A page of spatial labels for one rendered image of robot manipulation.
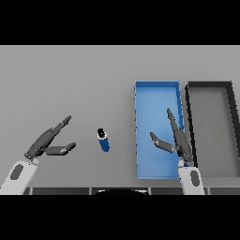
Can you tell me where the blue bin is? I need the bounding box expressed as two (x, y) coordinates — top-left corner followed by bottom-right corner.
(134, 80), (186, 181)

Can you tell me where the dark grey bin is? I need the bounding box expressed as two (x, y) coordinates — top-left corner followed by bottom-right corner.
(185, 81), (240, 180)

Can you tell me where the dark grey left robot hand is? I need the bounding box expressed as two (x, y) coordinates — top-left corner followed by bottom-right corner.
(23, 114), (77, 162)

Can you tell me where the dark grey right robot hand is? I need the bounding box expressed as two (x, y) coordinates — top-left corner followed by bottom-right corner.
(149, 108), (194, 164)

